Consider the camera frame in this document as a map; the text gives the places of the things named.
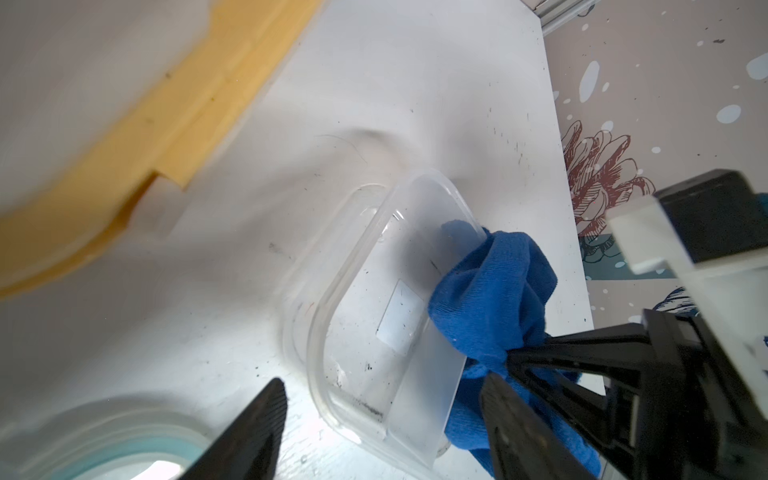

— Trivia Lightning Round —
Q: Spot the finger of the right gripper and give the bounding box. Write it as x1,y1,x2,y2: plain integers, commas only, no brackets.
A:
506,310,684,456

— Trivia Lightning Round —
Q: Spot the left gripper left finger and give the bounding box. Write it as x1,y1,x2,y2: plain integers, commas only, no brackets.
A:
180,378,288,480

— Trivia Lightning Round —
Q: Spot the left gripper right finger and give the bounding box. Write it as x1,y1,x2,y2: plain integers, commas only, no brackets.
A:
479,373,594,480

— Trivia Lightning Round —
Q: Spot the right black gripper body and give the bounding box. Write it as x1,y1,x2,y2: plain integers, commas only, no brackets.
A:
633,310,767,479

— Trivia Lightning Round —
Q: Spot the clear lunch box lid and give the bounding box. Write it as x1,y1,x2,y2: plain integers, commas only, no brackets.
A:
1,397,213,479

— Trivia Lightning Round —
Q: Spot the blue cleaning cloth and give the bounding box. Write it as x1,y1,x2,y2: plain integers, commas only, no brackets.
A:
428,231,601,476

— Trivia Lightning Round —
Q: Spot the clear plastic lunch box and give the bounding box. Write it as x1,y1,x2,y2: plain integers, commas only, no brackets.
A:
281,170,486,479

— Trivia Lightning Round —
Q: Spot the yellow lunch box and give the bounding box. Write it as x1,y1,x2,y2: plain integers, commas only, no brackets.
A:
1,1,319,297

